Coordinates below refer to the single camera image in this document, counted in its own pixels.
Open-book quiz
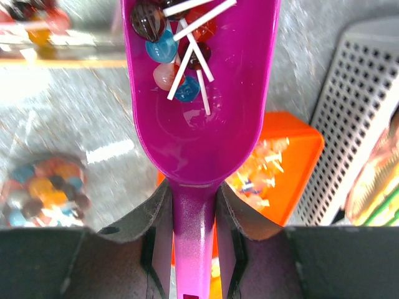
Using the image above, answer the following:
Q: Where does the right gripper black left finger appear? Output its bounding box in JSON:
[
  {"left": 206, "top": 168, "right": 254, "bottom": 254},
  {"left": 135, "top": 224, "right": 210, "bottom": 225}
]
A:
[{"left": 98, "top": 180, "right": 173, "bottom": 298}]

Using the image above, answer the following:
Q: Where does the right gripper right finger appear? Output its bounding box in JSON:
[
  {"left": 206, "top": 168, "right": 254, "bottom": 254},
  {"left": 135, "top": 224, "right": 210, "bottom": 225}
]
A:
[{"left": 216, "top": 183, "right": 299, "bottom": 298}]

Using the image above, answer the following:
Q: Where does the orange tray of lollipops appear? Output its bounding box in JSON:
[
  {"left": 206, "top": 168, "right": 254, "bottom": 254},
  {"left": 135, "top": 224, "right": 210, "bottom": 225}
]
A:
[{"left": 152, "top": 109, "right": 324, "bottom": 298}]

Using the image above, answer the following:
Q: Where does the purple plastic scoop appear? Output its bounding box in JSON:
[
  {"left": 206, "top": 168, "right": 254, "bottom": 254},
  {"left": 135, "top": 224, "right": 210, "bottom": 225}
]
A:
[{"left": 121, "top": 1, "right": 281, "bottom": 298}]

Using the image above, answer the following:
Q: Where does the pink lollipop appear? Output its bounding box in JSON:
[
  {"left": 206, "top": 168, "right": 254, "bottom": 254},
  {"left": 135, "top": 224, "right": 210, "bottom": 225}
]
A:
[{"left": 153, "top": 63, "right": 186, "bottom": 92}]

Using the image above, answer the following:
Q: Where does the light blue lollipop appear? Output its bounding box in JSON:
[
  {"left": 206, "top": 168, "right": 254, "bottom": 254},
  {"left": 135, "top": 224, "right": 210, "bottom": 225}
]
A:
[{"left": 145, "top": 21, "right": 182, "bottom": 65}]

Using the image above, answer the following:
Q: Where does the maroon lollipop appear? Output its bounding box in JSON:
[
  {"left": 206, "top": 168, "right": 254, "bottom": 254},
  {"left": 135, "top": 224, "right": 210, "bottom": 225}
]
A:
[{"left": 187, "top": 33, "right": 214, "bottom": 82}]

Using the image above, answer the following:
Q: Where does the brown lollipop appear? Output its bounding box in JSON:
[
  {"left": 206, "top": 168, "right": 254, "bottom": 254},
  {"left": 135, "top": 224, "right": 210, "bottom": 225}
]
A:
[{"left": 125, "top": 1, "right": 209, "bottom": 43}]

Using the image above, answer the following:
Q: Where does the red lollipop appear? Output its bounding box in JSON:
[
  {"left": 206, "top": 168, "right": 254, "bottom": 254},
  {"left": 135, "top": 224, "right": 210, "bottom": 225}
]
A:
[{"left": 173, "top": 0, "right": 238, "bottom": 43}]

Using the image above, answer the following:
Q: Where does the clear glass jar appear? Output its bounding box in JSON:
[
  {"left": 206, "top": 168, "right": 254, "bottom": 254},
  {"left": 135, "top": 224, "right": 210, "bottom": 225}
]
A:
[{"left": 1, "top": 154, "right": 91, "bottom": 227}]

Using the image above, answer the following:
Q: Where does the floral pink cloth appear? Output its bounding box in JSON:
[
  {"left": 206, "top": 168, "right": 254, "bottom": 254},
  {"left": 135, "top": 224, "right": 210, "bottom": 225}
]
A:
[{"left": 344, "top": 112, "right": 398, "bottom": 226}]

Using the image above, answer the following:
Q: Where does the white plastic basket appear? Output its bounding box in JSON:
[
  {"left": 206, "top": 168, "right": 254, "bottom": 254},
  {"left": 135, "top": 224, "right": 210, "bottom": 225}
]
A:
[{"left": 292, "top": 16, "right": 398, "bottom": 225}]

